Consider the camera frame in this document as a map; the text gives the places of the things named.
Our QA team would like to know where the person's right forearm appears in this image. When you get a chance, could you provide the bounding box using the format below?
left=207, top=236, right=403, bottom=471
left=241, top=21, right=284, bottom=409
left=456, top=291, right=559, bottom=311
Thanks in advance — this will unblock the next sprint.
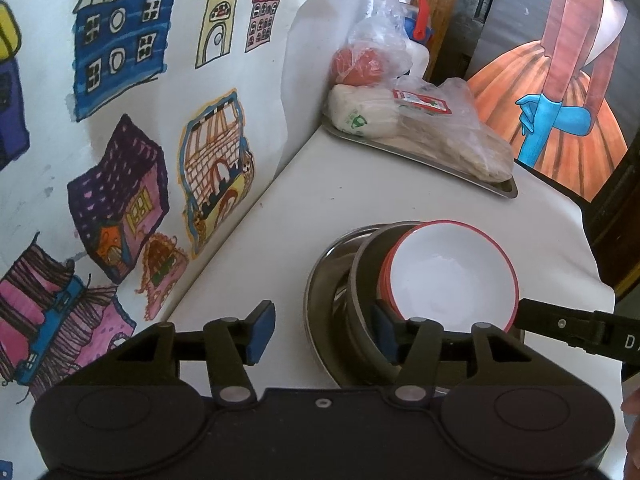
left=621, top=389, right=640, bottom=480

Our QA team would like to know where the steel bowl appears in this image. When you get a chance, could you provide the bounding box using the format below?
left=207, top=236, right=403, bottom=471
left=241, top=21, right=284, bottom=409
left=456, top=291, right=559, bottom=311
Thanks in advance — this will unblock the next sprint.
left=348, top=222, right=453, bottom=388

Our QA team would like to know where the white printed table cover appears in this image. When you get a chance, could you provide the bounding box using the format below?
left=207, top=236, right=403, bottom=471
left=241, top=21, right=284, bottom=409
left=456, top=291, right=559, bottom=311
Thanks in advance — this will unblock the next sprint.
left=159, top=124, right=627, bottom=431

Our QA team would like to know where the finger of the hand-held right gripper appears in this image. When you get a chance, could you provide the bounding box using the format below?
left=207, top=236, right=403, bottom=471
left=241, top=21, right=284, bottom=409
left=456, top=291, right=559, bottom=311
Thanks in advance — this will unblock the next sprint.
left=512, top=297, right=603, bottom=350

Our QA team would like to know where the white jug with red handle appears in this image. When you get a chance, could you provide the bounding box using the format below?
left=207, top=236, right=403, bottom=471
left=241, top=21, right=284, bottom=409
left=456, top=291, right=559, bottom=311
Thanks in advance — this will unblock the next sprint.
left=395, top=0, right=434, bottom=82

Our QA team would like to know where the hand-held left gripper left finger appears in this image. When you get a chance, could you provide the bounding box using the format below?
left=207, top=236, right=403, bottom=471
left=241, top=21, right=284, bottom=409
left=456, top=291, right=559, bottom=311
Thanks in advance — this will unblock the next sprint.
left=116, top=300, right=277, bottom=405

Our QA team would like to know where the plastic bag of tomatoes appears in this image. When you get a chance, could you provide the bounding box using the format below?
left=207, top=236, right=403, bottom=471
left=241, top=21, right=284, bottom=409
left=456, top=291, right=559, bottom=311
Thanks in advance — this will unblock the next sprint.
left=332, top=0, right=417, bottom=89

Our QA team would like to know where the white packet with green mark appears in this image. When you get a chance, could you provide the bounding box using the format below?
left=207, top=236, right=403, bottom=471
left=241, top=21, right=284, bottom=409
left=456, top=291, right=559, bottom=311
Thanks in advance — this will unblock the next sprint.
left=327, top=84, right=402, bottom=142

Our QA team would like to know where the clear plastic bag of food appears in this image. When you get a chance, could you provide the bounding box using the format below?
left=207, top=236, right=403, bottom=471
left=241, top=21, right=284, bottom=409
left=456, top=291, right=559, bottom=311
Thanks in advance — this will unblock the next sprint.
left=389, top=77, right=516, bottom=184

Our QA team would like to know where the house drawings wall poster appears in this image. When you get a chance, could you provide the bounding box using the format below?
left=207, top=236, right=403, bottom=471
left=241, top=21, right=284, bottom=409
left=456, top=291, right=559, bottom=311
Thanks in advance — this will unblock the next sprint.
left=0, top=0, right=332, bottom=480

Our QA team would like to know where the steel plate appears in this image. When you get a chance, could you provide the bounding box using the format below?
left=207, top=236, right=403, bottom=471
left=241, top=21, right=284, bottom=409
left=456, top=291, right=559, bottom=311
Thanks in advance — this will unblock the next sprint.
left=305, top=221, right=453, bottom=392

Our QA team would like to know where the orange dress door poster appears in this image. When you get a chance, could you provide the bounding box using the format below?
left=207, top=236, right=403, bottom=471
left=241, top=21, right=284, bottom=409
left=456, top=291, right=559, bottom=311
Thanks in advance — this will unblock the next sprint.
left=467, top=0, right=632, bottom=202

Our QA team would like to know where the steel tray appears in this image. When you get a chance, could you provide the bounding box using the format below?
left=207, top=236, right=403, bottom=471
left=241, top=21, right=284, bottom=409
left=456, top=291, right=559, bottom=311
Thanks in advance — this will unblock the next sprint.
left=322, top=119, right=519, bottom=200

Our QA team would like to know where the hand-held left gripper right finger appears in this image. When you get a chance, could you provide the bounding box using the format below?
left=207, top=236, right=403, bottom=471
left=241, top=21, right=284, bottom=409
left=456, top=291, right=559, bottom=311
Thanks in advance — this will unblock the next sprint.
left=372, top=299, right=532, bottom=405

